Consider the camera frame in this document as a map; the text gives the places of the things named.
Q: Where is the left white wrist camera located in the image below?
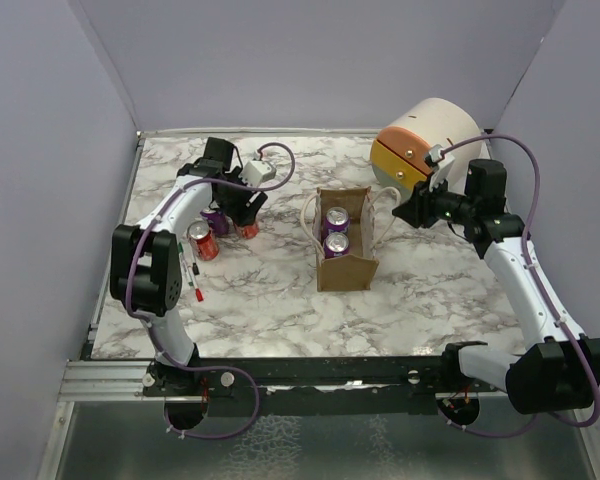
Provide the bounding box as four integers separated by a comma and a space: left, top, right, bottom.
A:
240, 159, 277, 187

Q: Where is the round drawer cabinet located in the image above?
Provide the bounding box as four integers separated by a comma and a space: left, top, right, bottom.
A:
370, 98, 482, 199

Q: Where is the red cola can front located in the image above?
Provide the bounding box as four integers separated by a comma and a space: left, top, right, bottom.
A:
187, 221, 219, 261

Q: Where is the green capped marker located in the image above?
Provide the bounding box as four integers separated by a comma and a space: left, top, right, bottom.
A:
177, 243, 195, 290

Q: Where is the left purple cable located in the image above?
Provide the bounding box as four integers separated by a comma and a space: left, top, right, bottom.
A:
123, 142, 296, 371

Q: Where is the purple can by cola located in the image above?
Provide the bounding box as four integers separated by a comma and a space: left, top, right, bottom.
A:
200, 207, 230, 237

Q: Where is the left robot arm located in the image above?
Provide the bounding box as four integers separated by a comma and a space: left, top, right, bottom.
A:
109, 137, 276, 395

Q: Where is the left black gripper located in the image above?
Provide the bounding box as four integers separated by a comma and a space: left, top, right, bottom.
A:
217, 167, 267, 226

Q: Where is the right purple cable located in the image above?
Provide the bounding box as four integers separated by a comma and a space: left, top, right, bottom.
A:
429, 133, 600, 428

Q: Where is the metal front plate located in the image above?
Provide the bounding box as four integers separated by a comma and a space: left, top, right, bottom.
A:
39, 360, 600, 479

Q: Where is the red capped marker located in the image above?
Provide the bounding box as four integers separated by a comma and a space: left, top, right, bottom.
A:
186, 267, 204, 302

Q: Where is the purple fanta can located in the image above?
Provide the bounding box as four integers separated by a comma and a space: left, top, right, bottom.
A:
323, 232, 350, 259
322, 206, 350, 239

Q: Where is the red cola can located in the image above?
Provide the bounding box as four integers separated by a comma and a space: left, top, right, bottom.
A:
234, 220, 259, 240
187, 221, 219, 261

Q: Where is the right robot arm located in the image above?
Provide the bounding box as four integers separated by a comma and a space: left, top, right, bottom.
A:
393, 158, 600, 419

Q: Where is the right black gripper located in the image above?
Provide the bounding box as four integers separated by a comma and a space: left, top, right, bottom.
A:
393, 172, 476, 229

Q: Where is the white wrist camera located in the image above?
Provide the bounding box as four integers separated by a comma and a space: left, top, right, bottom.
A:
424, 144, 455, 192
240, 159, 277, 187

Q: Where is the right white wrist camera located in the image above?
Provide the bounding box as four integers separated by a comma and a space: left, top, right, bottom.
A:
424, 144, 455, 192

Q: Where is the purple cable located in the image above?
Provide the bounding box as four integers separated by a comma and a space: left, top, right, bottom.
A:
429, 133, 600, 428
123, 142, 296, 371

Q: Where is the purple Fanta can front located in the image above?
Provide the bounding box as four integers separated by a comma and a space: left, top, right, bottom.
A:
322, 206, 350, 239

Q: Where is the brown canvas tote bag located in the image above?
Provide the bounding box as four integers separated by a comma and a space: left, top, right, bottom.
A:
299, 187, 402, 292

